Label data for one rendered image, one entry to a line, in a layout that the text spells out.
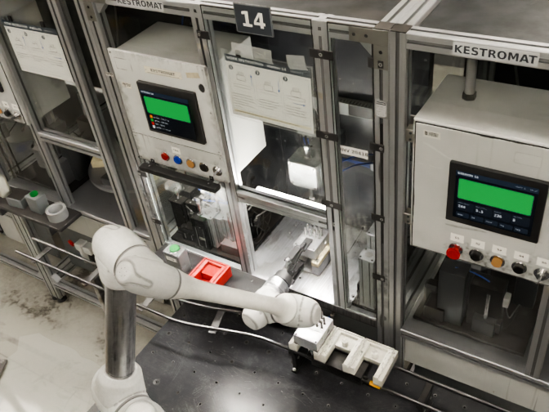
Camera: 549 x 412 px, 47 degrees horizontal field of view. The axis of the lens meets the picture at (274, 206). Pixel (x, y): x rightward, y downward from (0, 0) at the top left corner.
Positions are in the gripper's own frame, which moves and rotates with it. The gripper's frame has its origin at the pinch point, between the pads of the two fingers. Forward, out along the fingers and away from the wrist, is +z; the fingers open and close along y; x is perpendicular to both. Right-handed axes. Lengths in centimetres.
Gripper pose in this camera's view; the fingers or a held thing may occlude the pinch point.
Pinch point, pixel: (305, 248)
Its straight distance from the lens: 249.2
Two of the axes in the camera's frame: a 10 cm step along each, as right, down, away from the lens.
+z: 5.2, -5.9, 6.2
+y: -1.1, -7.7, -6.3
